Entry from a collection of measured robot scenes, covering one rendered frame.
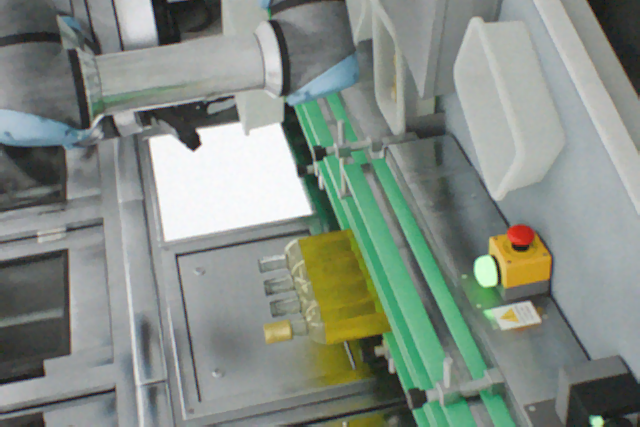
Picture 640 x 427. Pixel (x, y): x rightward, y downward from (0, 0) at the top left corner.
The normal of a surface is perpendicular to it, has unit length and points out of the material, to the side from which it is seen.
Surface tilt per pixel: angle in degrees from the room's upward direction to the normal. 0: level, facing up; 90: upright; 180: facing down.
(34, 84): 98
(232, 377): 90
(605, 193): 0
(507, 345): 90
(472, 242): 90
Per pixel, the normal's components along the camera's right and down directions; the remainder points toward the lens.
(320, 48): 0.26, -0.07
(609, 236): -0.97, 0.18
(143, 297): -0.07, -0.80
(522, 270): 0.22, 0.57
